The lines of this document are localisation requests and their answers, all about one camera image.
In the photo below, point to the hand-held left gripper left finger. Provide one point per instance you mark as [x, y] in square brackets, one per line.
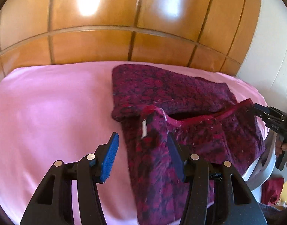
[109, 159]

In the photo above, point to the red black patterned sweater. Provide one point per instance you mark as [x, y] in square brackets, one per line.
[181, 91]

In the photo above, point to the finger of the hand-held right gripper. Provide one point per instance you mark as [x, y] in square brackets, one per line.
[267, 111]
[273, 126]

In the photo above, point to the wooden wardrobe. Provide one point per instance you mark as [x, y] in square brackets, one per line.
[134, 9]

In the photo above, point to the red cloth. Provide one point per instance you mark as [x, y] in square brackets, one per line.
[273, 189]

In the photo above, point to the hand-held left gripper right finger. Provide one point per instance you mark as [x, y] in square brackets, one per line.
[176, 159]

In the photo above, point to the yellow cloth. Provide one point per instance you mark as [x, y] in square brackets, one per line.
[286, 192]

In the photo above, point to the pink blanket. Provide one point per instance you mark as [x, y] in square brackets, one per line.
[52, 110]

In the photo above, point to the light grey bed frame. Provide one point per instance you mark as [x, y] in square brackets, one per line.
[263, 166]

